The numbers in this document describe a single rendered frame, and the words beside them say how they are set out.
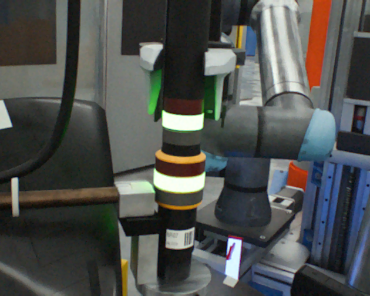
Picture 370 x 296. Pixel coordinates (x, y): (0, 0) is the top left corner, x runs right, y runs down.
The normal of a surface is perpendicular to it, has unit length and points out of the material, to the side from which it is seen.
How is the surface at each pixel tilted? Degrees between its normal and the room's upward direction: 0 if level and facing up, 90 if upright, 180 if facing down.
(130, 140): 90
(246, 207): 72
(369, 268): 78
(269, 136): 86
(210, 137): 93
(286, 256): 0
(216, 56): 42
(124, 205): 90
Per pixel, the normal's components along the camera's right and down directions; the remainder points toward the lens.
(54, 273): 0.22, -0.39
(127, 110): 0.73, 0.22
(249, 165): -0.03, 0.26
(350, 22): -0.51, 0.20
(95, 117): 0.49, -0.59
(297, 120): 0.02, -0.50
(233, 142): -0.04, 0.48
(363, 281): -0.66, -0.06
